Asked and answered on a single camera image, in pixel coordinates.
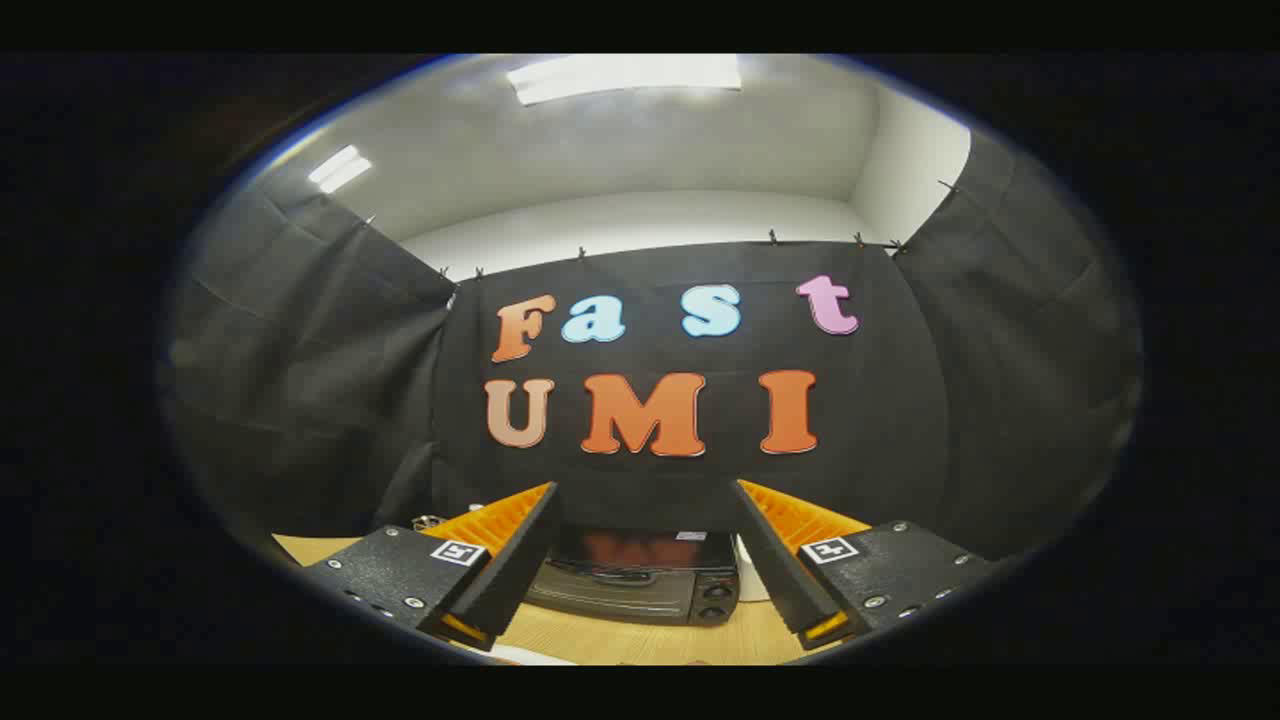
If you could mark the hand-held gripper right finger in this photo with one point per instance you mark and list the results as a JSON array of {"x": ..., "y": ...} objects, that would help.
[{"x": 775, "y": 565}]

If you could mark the black toaster oven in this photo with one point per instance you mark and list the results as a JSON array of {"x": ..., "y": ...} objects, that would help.
[{"x": 640, "y": 585}]

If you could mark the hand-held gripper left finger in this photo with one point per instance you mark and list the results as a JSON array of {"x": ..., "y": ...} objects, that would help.
[{"x": 515, "y": 570}]

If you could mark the white bread toaster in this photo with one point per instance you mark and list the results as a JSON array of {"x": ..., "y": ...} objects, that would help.
[{"x": 752, "y": 580}]

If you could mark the large ceiling light panel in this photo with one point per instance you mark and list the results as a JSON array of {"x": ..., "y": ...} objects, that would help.
[{"x": 620, "y": 75}]

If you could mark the white plate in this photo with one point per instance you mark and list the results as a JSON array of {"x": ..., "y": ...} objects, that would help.
[{"x": 530, "y": 657}]

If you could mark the small ceiling light panel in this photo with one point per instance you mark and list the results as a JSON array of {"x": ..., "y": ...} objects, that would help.
[{"x": 340, "y": 169}]

